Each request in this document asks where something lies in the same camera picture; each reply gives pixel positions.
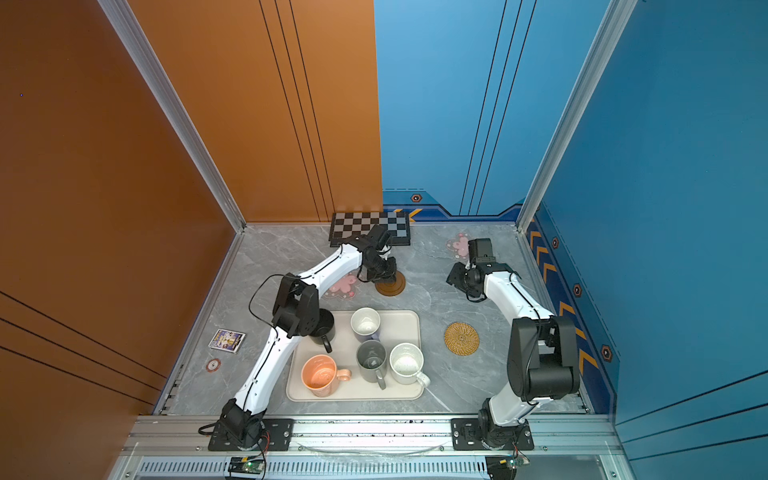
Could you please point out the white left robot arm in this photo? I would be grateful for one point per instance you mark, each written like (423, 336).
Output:
(295, 315)

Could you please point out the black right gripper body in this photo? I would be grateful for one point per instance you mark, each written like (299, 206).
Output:
(471, 291)

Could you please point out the aluminium right corner post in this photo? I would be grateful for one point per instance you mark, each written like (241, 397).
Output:
(607, 37)

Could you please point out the small red round token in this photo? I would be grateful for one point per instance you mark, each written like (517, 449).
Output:
(213, 365)

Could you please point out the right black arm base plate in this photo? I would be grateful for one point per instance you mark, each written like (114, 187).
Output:
(470, 434)

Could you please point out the aluminium left corner post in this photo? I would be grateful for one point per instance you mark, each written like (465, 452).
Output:
(126, 25)

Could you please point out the pink flower coaster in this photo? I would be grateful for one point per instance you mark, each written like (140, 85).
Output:
(345, 287)
(459, 246)

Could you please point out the tan rattan round coaster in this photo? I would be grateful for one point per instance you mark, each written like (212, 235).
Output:
(461, 339)

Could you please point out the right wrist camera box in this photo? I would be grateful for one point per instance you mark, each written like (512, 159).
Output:
(480, 251)

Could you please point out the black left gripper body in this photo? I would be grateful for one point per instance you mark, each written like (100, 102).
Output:
(382, 270)

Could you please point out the black white chessboard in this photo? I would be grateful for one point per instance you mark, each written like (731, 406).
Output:
(351, 224)

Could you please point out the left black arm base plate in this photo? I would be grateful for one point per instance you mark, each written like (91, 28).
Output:
(275, 435)

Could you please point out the green circuit board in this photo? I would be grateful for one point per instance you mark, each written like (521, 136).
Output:
(247, 467)

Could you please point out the white lavender mug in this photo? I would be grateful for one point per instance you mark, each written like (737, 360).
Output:
(365, 324)

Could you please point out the orange pink mug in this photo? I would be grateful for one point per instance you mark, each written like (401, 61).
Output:
(322, 376)

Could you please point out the aluminium corner post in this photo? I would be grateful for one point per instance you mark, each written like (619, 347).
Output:
(607, 37)
(126, 25)

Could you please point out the grey mug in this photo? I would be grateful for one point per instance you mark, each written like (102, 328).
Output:
(371, 357)

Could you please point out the aluminium front rail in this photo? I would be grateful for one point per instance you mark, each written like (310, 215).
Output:
(396, 446)

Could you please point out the purple playing card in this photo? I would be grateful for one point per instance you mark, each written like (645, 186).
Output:
(227, 340)

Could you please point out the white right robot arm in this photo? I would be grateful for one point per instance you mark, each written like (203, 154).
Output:
(542, 359)

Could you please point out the beige serving tray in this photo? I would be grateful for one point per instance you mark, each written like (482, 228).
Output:
(397, 326)

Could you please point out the black mug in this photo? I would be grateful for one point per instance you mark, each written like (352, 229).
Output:
(325, 331)

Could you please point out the small right circuit board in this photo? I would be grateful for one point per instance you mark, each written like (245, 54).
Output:
(503, 467)

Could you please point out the brown wooden round coaster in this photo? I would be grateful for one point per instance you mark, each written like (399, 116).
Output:
(394, 288)

